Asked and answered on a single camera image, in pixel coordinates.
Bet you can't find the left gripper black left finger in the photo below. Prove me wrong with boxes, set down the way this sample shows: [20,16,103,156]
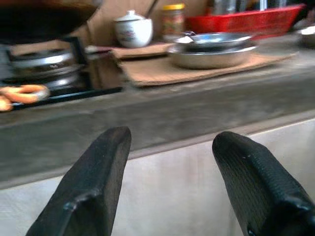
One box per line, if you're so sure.
[26,126,132,236]

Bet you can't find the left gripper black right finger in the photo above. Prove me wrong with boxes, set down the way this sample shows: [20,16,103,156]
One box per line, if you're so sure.
[212,131,315,236]

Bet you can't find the pale wooden cabinet door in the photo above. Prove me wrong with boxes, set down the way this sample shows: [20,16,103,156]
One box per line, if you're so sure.
[0,117,315,236]

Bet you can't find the black glass gas stove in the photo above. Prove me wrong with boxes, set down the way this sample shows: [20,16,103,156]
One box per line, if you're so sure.
[0,36,124,111]

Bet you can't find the brown cardboard mat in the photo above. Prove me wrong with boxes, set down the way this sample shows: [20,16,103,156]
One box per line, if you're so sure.
[108,43,175,59]
[118,51,298,88]

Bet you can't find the steel gas burner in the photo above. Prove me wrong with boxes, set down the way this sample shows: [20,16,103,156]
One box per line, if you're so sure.
[7,48,86,87]

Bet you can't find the wide steel dish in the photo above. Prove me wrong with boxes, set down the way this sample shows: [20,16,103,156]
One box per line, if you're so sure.
[166,40,259,70]

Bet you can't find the shallow steel plate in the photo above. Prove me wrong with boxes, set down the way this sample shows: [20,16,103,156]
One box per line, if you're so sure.
[176,31,254,52]
[296,25,315,49]

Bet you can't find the white ceramic condiment pot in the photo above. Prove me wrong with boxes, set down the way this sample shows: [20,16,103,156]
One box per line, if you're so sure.
[114,9,154,49]

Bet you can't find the red plastic basket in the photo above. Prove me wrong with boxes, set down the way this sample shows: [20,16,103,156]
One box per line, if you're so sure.
[186,3,307,41]

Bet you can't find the large metal wok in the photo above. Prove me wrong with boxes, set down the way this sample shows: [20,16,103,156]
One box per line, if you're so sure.
[0,0,104,46]

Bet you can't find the glass jar yellow lid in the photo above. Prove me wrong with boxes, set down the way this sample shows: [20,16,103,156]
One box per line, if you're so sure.
[161,3,186,42]

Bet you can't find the condiment pot spoon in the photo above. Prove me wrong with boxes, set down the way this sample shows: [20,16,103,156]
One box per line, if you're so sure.
[145,0,160,19]

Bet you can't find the orange handled kitchen scissors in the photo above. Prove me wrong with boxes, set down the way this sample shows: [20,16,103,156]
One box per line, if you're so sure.
[0,84,51,112]

